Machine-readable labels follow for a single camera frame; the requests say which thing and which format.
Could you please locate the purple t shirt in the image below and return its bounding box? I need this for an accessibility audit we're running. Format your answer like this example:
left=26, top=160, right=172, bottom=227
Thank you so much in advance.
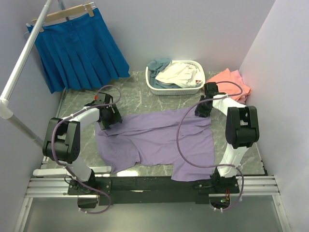
left=95, top=108, right=215, bottom=182

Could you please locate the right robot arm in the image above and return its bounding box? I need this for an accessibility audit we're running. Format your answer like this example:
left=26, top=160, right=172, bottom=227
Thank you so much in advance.
left=195, top=82, right=259, bottom=178

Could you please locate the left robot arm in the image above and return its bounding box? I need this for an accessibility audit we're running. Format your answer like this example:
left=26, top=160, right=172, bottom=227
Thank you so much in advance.
left=42, top=92, right=122, bottom=193

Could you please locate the white plastic laundry basket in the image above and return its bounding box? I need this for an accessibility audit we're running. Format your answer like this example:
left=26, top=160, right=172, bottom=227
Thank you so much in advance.
left=145, top=58, right=206, bottom=96

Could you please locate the folded pink t shirt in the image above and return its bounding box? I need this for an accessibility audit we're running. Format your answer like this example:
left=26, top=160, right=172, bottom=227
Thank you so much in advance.
left=231, top=70, right=252, bottom=104

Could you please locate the white t shirt in basket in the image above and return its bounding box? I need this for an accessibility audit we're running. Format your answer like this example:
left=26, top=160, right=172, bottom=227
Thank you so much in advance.
left=155, top=61, right=205, bottom=88

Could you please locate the folded orange t shirt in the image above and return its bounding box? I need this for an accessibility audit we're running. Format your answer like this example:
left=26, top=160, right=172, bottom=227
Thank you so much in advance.
left=205, top=68, right=252, bottom=102

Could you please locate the grey blue t shirt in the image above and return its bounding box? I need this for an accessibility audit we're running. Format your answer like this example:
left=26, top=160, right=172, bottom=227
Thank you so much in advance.
left=147, top=58, right=171, bottom=89

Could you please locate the blue pleated skirt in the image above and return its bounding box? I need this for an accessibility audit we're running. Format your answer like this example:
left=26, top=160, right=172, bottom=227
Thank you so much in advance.
left=35, top=8, right=130, bottom=93

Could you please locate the wooden clothes hanger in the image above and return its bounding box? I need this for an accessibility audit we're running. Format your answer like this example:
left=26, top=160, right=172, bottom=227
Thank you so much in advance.
left=44, top=2, right=96, bottom=23

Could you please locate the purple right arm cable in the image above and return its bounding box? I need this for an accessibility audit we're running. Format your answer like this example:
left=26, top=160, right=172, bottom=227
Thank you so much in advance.
left=177, top=81, right=245, bottom=212

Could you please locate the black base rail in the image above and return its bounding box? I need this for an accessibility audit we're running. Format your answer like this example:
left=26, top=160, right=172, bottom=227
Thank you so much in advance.
left=67, top=175, right=241, bottom=206

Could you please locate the aluminium frame rail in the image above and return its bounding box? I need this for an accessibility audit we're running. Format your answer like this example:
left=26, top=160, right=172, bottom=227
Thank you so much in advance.
left=25, top=176, right=280, bottom=198

